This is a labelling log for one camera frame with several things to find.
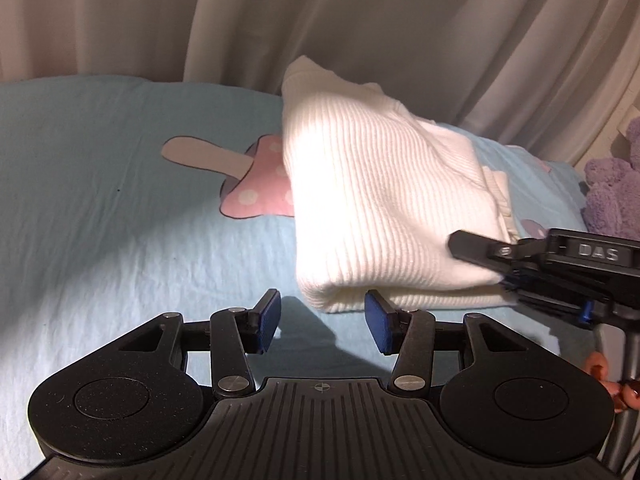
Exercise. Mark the white ribbed knit sweater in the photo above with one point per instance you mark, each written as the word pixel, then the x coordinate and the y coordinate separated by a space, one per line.
pixel 385 190

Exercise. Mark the purple plush toy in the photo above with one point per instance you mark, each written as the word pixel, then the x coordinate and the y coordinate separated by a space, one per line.
pixel 615 195

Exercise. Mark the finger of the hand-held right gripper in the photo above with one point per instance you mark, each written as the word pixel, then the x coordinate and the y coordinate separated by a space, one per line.
pixel 545 295
pixel 480 249

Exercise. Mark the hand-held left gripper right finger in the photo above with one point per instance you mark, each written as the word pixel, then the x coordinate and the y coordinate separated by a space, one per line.
pixel 381 325

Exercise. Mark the beige curtain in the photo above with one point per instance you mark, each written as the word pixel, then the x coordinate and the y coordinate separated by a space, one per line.
pixel 350 20

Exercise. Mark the light blue printed bed sheet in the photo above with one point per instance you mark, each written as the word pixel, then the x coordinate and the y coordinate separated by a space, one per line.
pixel 120 185

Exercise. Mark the person's right hand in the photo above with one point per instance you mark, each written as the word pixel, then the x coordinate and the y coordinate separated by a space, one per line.
pixel 607 375

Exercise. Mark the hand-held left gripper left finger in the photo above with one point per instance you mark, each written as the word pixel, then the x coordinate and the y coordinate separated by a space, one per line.
pixel 268 320

